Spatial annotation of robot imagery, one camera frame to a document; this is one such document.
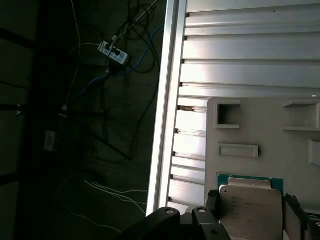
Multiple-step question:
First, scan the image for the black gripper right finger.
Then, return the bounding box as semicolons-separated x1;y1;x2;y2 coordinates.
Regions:
283;193;320;240

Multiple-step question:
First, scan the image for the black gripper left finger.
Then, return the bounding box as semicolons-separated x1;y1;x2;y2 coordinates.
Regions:
117;189;230;240

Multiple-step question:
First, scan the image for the silver CPU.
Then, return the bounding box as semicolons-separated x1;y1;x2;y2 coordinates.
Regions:
216;172;285;239

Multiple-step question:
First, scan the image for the grey parts rack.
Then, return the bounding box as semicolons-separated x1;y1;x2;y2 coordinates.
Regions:
204;96;320;240

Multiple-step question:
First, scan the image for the black stand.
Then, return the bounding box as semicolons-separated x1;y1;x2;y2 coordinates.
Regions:
0;27;133;186

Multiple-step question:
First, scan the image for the white power strip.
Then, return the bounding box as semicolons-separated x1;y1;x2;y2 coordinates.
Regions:
97;41;130;64

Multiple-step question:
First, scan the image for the white floor cable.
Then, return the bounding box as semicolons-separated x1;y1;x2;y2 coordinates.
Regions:
56;174;149;234

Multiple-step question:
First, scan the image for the blue floor cable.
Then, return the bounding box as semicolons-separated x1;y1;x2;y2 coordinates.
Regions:
65;24;166;111

